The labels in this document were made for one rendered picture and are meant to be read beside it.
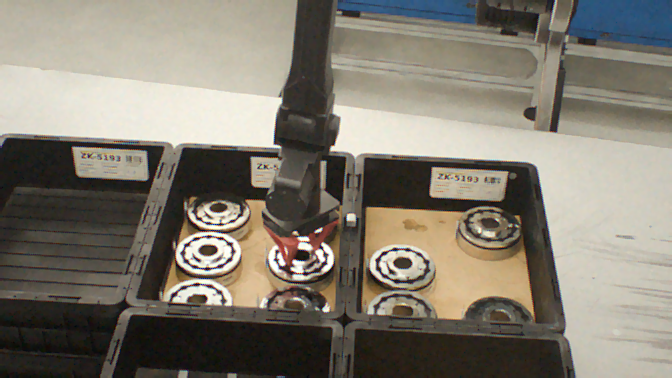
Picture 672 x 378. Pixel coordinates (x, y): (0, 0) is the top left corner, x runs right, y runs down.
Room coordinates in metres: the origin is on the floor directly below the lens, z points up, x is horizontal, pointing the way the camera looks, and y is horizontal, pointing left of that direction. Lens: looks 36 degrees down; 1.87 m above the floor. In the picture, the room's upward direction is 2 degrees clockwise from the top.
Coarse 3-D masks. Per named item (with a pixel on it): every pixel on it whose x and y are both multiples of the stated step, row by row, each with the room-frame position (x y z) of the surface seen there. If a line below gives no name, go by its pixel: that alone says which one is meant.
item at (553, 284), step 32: (384, 160) 1.37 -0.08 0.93; (416, 160) 1.37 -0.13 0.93; (448, 160) 1.37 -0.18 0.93; (480, 160) 1.38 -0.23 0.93; (544, 224) 1.21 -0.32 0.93; (352, 256) 1.12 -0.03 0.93; (544, 256) 1.14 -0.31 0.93; (352, 288) 1.06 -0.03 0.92; (352, 320) 0.99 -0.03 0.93; (384, 320) 0.99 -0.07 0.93; (416, 320) 0.99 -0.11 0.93; (448, 320) 0.99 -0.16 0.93
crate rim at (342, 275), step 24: (192, 144) 1.39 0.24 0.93; (216, 144) 1.39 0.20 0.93; (168, 168) 1.32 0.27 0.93; (168, 192) 1.25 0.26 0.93; (144, 240) 1.13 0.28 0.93; (144, 264) 1.08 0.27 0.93; (336, 288) 1.05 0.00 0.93; (216, 312) 0.99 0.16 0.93; (240, 312) 0.99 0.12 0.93; (264, 312) 0.99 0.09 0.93; (288, 312) 1.00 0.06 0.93; (312, 312) 1.00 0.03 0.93; (336, 312) 1.00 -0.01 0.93
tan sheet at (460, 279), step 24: (384, 216) 1.34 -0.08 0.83; (408, 216) 1.35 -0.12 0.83; (432, 216) 1.35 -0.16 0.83; (456, 216) 1.35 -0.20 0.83; (384, 240) 1.28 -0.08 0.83; (408, 240) 1.28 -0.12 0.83; (432, 240) 1.29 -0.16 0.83; (456, 240) 1.29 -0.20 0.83; (456, 264) 1.23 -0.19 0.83; (480, 264) 1.23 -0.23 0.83; (504, 264) 1.23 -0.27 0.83; (456, 288) 1.17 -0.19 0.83; (480, 288) 1.17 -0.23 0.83; (504, 288) 1.17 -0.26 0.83; (528, 288) 1.18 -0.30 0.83; (456, 312) 1.12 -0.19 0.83
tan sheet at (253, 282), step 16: (256, 208) 1.35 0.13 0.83; (256, 224) 1.31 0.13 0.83; (240, 240) 1.27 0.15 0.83; (256, 240) 1.27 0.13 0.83; (272, 240) 1.27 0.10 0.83; (336, 240) 1.28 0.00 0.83; (256, 256) 1.23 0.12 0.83; (336, 256) 1.24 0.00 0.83; (256, 272) 1.19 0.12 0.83; (336, 272) 1.20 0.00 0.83; (240, 288) 1.15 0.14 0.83; (256, 288) 1.15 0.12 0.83; (272, 288) 1.15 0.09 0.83; (240, 304) 1.11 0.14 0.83
